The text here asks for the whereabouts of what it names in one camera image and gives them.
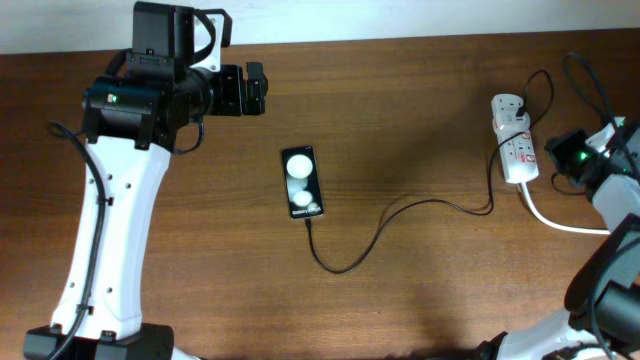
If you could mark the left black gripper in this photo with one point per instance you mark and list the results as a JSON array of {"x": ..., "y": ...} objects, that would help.
[{"x": 234, "y": 101}]

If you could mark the black smartphone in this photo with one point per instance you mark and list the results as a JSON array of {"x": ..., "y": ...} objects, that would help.
[{"x": 304, "y": 197}]

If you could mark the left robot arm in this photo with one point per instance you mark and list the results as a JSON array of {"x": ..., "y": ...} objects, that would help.
[{"x": 169, "y": 78}]

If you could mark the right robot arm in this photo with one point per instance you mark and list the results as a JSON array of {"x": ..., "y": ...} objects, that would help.
[{"x": 600, "y": 316}]

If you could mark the white USB charger adapter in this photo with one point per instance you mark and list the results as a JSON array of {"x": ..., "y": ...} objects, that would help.
[{"x": 508, "y": 122}]

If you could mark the white power strip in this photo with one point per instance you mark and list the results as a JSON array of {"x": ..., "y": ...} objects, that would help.
[{"x": 517, "y": 153}]

